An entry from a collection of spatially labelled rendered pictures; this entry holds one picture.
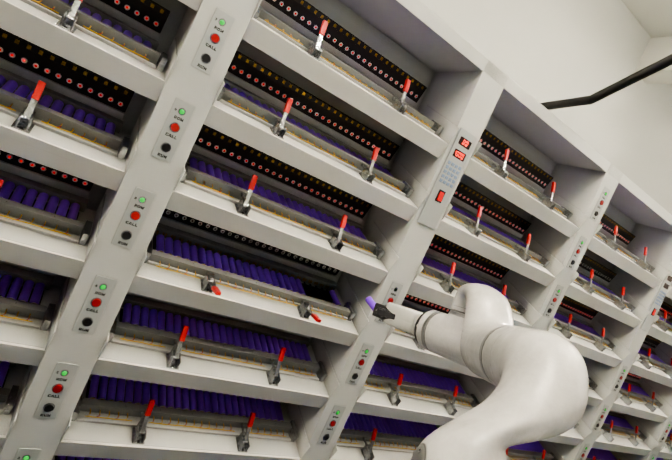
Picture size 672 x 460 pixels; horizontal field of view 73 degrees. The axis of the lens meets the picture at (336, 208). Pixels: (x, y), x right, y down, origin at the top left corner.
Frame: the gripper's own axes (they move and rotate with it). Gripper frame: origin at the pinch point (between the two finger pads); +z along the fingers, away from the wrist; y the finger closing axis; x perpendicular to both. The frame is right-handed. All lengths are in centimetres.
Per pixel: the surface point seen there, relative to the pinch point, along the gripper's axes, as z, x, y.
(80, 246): 18, 6, 65
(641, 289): 10, -42, -146
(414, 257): 8.9, -16.5, -12.6
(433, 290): 10.6, -9.9, -25.0
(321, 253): 11.0, -8.8, 15.3
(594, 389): 19, 6, -146
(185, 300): 15.6, 10.9, 42.0
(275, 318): 15.1, 9.8, 19.5
